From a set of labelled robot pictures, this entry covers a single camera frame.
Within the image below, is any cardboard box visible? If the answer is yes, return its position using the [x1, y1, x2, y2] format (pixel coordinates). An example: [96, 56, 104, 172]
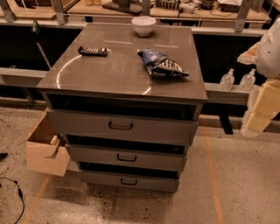
[26, 112, 70, 177]

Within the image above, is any right clear sanitizer bottle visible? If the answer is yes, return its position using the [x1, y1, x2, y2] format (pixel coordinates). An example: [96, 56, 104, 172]
[239, 68, 256, 91]

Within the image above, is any black power strip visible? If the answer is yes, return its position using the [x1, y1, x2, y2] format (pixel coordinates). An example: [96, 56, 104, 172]
[156, 0, 195, 14]

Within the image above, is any green handled tool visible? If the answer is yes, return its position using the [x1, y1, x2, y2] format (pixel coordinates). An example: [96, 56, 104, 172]
[31, 20, 51, 68]

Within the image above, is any grey drawer cabinet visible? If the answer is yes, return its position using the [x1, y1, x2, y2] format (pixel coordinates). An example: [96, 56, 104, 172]
[38, 24, 207, 181]

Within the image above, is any grey middle drawer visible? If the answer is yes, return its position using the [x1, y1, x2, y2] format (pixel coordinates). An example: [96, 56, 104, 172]
[66, 144, 186, 172]

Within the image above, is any black snack bar pack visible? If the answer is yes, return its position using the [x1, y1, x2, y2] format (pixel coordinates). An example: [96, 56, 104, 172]
[78, 46, 108, 57]

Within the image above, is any grey top drawer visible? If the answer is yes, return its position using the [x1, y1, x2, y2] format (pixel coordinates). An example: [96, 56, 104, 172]
[47, 109, 198, 146]

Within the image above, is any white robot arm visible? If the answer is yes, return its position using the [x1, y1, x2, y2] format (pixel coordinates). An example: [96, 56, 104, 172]
[237, 17, 280, 137]

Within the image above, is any black floor cable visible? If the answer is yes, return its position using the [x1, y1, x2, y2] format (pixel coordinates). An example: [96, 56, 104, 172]
[0, 176, 26, 224]

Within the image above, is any left clear sanitizer bottle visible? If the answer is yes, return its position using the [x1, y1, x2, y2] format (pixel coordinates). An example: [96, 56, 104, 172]
[220, 68, 235, 90]

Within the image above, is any white ceramic bowl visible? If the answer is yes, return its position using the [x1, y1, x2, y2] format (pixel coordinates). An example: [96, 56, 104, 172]
[131, 16, 157, 37]

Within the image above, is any clear sanitizer bottle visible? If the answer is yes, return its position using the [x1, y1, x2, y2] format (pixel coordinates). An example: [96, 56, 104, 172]
[220, 68, 235, 90]
[239, 68, 256, 91]

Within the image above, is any grey bottom drawer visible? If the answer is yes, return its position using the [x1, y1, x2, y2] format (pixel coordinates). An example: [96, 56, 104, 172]
[78, 171, 179, 193]

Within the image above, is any blue chip bag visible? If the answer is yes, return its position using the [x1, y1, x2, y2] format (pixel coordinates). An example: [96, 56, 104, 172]
[137, 48, 189, 77]

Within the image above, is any grey drawer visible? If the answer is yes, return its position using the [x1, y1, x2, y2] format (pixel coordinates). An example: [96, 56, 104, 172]
[47, 109, 198, 146]
[66, 144, 186, 172]
[78, 171, 179, 193]

